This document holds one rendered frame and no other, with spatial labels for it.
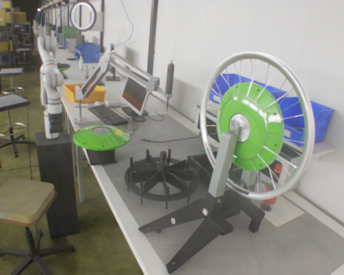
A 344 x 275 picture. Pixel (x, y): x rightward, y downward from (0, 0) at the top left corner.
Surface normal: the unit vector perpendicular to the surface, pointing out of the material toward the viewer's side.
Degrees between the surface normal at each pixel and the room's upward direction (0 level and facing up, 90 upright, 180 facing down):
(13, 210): 0
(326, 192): 90
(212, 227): 18
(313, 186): 90
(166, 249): 0
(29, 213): 0
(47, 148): 90
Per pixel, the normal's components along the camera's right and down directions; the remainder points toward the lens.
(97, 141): 0.09, -0.71
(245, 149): -0.82, 0.26
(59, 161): 0.44, 0.40
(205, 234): -0.18, -0.82
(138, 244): 0.08, -0.91
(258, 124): -0.76, 0.11
